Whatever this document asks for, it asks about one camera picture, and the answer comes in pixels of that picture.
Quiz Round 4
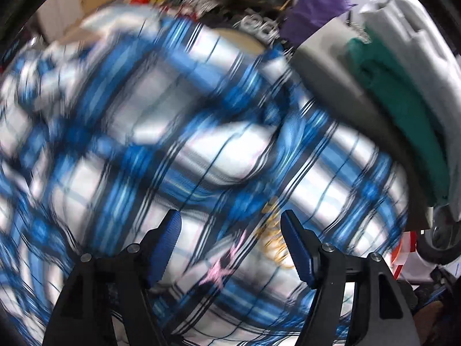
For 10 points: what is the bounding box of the blue white plaid shirt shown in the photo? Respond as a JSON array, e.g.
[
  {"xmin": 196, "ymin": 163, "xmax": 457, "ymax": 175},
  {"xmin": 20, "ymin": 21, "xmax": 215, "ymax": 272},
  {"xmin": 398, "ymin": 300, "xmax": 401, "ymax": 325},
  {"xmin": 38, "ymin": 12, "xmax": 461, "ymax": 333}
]
[{"xmin": 1, "ymin": 6, "xmax": 408, "ymax": 345}]

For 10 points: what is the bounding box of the green folded garment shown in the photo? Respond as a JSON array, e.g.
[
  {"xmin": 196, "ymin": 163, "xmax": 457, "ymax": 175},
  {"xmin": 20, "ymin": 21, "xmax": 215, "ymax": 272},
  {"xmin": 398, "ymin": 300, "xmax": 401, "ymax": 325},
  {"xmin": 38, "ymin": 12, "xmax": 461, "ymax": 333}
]
[{"xmin": 345, "ymin": 38, "xmax": 450, "ymax": 206}]

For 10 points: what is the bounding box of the grey storage box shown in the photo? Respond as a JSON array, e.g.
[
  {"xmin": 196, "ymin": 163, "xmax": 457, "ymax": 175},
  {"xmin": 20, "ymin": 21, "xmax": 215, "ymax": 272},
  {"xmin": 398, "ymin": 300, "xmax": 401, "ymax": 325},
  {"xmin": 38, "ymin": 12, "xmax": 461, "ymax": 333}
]
[{"xmin": 291, "ymin": 18, "xmax": 433, "ymax": 231}]

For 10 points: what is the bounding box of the purple bag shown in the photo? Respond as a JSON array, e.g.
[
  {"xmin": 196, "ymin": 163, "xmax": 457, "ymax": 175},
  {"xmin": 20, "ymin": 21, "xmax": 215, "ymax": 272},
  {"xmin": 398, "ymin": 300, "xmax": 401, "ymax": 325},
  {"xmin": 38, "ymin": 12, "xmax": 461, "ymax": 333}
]
[{"xmin": 279, "ymin": 0, "xmax": 356, "ymax": 47}]

